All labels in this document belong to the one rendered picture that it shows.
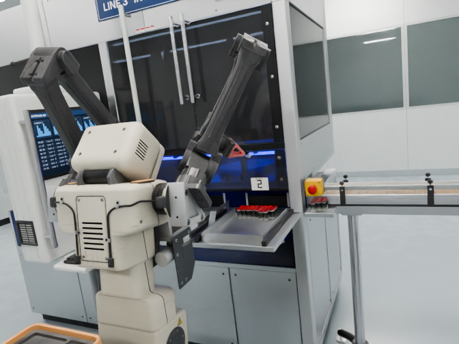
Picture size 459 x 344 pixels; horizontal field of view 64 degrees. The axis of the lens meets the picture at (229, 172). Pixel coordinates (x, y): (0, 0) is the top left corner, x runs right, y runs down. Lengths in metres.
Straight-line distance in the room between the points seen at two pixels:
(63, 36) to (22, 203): 0.97
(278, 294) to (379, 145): 4.61
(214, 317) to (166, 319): 1.04
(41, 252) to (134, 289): 0.85
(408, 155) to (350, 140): 0.87
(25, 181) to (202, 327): 1.20
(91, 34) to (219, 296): 1.55
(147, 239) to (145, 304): 0.17
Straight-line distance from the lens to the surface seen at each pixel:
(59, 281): 2.84
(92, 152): 1.06
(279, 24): 1.68
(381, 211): 1.78
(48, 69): 1.12
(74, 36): 2.28
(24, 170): 1.78
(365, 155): 6.30
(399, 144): 6.25
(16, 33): 2.63
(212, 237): 1.48
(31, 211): 1.82
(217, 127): 1.03
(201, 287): 2.11
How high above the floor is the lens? 1.40
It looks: 10 degrees down
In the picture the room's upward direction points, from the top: 7 degrees counter-clockwise
